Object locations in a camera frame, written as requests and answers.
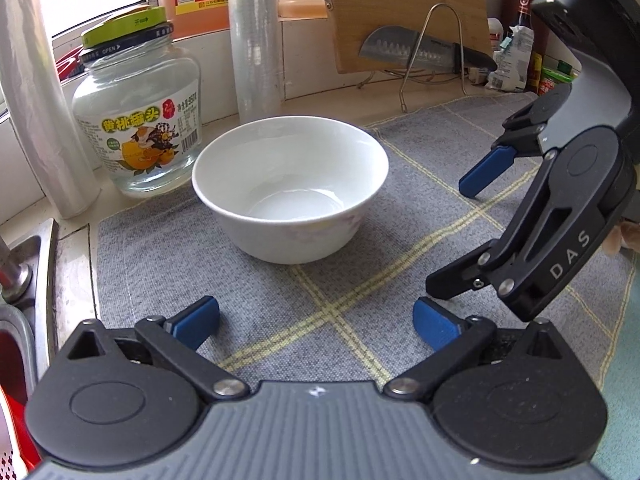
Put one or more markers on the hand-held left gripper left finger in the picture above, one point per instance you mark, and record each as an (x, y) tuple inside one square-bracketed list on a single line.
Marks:
[(197, 320)]

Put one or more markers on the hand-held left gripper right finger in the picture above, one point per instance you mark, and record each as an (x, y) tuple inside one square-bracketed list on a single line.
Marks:
[(435, 325)]

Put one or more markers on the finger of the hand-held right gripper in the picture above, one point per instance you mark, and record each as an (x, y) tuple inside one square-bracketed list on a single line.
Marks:
[(450, 282), (487, 170)]

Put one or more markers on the white bowl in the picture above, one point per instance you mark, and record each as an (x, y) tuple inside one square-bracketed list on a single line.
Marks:
[(280, 160)]

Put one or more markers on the person's right hand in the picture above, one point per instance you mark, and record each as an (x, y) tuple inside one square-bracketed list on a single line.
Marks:
[(625, 237)]

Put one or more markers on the small green capped jar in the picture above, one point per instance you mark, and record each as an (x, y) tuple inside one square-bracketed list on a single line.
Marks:
[(564, 66)]

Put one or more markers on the green lidded sauce jar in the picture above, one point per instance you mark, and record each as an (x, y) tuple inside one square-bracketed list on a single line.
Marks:
[(552, 80)]

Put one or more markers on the white printed bag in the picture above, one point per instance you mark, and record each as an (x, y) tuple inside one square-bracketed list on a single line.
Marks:
[(515, 62)]

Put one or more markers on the grey and teal checked towel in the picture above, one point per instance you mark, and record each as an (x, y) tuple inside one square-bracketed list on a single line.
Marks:
[(350, 280)]

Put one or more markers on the blue bag clip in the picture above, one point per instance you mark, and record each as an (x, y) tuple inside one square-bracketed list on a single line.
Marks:
[(507, 40)]

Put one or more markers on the dark soy sauce bottle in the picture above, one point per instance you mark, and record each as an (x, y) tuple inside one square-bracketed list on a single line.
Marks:
[(525, 10)]

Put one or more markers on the brown knife block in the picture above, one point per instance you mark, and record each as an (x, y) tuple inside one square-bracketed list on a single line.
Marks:
[(510, 20)]

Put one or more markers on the white packet with red print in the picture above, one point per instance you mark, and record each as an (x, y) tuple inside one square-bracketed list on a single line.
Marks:
[(494, 32)]

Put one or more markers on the steel sink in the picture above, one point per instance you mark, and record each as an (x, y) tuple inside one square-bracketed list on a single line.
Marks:
[(47, 260)]

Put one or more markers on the red plastic basin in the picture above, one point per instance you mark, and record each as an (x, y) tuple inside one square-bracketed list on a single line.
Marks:
[(15, 360)]

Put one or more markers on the bamboo cutting board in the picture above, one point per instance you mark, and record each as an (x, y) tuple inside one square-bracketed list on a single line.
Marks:
[(400, 0)]

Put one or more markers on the metal faucet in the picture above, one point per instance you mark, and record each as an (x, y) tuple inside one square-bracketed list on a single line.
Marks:
[(12, 270)]

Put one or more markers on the glass jar with green lid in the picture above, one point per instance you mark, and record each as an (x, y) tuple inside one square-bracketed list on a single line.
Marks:
[(135, 110)]

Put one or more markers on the white colander basket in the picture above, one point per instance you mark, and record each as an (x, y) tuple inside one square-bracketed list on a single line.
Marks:
[(10, 465)]

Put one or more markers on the tall cling film roll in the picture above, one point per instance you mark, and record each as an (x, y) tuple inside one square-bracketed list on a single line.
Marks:
[(255, 50)]

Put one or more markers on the short cling film roll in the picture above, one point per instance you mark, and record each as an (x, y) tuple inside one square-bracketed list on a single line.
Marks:
[(35, 110)]

